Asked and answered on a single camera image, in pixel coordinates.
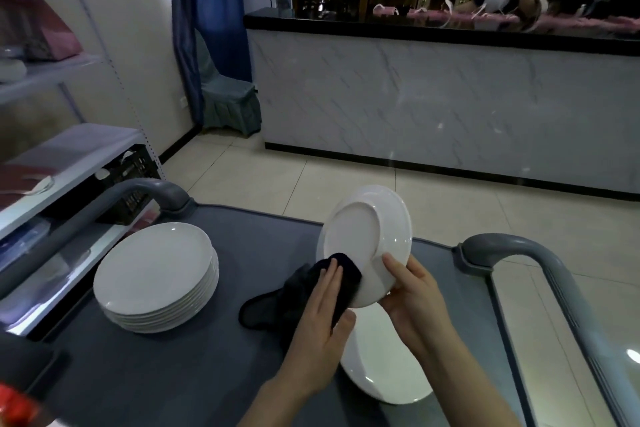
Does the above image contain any person's right hand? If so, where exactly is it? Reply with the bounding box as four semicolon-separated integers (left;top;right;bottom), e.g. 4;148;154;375
379;252;456;358

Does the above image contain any person's left hand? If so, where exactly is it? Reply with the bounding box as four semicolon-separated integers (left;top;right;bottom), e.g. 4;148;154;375
275;259;357;395

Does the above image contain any dark blue cleaning cloth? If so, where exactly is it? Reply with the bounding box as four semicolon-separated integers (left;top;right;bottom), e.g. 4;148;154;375
238;252;363;348

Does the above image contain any stack of white plates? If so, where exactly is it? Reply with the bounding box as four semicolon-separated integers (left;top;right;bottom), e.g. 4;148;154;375
339;306;433;405
93;222;220;334

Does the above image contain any white round plate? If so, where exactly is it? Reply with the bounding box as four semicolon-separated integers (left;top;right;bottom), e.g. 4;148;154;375
315;185;413;308

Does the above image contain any person's right forearm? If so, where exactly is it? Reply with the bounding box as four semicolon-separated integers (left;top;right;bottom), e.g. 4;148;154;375
425;336;521;427

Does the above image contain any grey service cart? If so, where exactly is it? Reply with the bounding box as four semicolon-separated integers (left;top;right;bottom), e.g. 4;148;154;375
0;177;640;427

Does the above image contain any marble bar counter black top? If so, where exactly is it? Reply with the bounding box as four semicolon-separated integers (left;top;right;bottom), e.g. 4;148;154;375
243;7;640;201

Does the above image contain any black plastic crate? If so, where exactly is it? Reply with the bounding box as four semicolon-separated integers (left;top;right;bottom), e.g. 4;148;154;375
95;145;162;225

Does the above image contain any chair with grey-green cover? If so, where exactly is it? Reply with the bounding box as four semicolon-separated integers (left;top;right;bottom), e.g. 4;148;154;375
195;31;263;137

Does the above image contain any row of pink bags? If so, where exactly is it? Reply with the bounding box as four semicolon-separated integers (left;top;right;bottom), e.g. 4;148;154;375
372;3;640;35

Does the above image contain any white metal shelf rack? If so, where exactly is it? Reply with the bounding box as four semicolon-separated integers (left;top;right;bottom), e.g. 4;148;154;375
0;0;166;338

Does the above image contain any clear container blue lid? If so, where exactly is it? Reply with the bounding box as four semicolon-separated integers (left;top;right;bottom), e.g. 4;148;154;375
0;216;53;272

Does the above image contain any white bowl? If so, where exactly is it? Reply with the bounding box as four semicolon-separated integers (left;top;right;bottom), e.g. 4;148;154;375
0;59;29;83

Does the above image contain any pink bag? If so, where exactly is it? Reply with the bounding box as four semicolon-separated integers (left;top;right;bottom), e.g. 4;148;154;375
0;0;83;62

